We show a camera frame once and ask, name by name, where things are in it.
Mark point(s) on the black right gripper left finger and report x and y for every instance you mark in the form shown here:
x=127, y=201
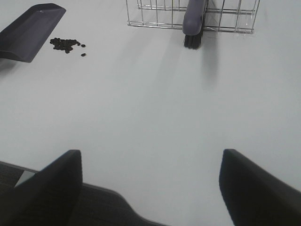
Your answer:
x=46, y=199

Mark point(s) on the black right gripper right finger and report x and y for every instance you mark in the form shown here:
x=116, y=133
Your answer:
x=254, y=197

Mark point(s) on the pile of coffee beans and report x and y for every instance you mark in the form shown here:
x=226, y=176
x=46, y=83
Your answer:
x=65, y=45

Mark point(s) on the purple plastic dustpan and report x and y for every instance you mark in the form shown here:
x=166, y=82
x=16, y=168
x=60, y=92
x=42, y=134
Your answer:
x=24, y=37

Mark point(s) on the purple hand brush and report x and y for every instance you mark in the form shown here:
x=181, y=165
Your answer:
x=193, y=23

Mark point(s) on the chrome wire rack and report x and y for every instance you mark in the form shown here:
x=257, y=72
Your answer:
x=232, y=16

